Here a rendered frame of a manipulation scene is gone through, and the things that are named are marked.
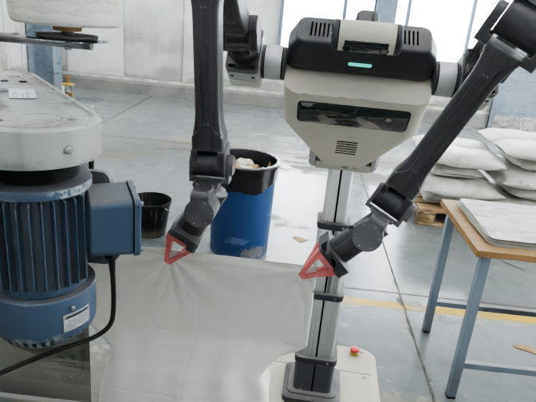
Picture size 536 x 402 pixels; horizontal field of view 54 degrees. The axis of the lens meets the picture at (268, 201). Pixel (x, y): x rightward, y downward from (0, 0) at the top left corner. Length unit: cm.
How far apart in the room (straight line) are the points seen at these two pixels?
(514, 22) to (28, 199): 75
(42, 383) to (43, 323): 108
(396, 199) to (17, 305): 68
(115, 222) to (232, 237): 266
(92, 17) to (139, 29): 860
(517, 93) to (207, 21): 888
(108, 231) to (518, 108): 917
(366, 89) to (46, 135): 91
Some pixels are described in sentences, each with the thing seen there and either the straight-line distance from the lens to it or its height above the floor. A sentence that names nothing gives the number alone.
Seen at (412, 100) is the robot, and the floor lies 139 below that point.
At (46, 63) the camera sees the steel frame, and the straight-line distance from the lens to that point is 981.
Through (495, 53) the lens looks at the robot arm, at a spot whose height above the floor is 154.
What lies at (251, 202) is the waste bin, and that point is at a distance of 332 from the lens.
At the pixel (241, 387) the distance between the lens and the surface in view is 123.
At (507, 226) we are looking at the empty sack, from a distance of 251.
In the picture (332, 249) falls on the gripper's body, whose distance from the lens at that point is 106.
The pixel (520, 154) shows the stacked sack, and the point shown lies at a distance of 452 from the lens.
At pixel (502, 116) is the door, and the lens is 967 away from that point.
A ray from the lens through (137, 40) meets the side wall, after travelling 945.
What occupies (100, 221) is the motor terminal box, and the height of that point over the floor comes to 128.
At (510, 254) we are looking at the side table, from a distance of 231.
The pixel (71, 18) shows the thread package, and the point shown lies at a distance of 83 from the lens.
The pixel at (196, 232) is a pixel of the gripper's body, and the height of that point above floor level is 114.
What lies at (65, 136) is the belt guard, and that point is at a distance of 71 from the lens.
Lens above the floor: 158
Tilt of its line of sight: 20 degrees down
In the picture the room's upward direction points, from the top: 5 degrees clockwise
